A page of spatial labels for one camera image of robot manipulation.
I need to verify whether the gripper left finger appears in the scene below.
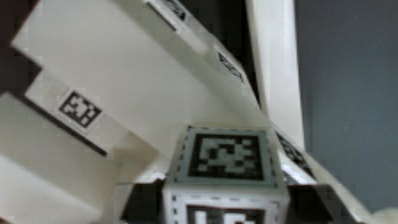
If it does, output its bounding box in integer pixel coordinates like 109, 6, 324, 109
112, 181, 164, 224

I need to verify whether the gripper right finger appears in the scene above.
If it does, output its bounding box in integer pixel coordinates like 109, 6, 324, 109
286, 184, 363, 224

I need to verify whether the white tagged cube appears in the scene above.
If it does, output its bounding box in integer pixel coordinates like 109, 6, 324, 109
162, 127, 290, 224

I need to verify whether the white chair back frame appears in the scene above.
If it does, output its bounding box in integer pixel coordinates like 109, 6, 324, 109
11, 0, 380, 224

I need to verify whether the white chair seat part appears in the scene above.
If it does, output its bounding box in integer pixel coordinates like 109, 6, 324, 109
0, 72, 169, 224

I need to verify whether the white U-shaped fence frame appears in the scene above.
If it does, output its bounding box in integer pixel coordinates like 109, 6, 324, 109
245, 0, 306, 150

